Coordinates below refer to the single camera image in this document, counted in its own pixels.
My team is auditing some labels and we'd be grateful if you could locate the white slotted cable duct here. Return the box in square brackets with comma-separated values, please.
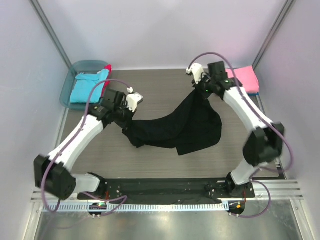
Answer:
[57, 201, 229, 213]

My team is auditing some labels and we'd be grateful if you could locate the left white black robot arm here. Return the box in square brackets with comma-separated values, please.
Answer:
[33, 87, 143, 200]

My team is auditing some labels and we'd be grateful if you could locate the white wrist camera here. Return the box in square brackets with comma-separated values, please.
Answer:
[125, 87, 144, 113]
[185, 63, 205, 85]

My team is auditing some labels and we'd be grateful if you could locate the red t shirt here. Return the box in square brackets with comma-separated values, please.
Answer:
[99, 64, 112, 98]

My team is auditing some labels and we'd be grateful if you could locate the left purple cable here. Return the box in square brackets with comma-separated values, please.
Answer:
[41, 79, 136, 218]

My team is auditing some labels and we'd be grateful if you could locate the blue folded t shirt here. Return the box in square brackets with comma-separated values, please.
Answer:
[248, 92, 260, 96]

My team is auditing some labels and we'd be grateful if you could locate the purple cable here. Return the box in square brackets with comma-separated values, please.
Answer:
[187, 51, 296, 218]
[41, 79, 136, 218]

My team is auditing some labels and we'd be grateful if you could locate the aluminium corner post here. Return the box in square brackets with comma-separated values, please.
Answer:
[29, 0, 72, 69]
[252, 0, 296, 70]

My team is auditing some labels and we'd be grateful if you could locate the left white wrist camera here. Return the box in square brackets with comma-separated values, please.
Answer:
[125, 87, 144, 113]

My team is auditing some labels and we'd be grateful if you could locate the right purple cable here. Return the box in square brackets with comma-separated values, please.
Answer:
[187, 51, 296, 218]

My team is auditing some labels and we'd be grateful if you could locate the teal plastic basket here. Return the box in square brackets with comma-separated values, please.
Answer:
[59, 60, 108, 111]

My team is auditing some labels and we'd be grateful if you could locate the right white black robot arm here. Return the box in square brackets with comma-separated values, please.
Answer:
[186, 61, 285, 198]

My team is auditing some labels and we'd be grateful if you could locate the right aluminium corner post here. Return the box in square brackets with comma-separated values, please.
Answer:
[252, 0, 296, 70]

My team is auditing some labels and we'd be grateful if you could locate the pink folded t shirt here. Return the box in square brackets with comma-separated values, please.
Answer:
[234, 66, 260, 94]

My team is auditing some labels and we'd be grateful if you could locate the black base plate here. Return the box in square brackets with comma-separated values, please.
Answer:
[76, 177, 256, 205]

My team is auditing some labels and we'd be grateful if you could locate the left aluminium corner post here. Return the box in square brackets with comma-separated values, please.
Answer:
[29, 0, 72, 69]

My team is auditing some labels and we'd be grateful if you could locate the light blue t shirt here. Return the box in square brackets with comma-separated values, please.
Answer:
[70, 69, 103, 104]

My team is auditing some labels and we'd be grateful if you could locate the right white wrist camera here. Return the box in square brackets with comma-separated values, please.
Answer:
[185, 63, 205, 85]

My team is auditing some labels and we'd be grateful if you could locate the aluminium rail beam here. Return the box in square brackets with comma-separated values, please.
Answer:
[30, 179, 304, 203]

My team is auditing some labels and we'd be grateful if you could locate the black t shirt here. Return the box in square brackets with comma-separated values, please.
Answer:
[122, 90, 222, 156]

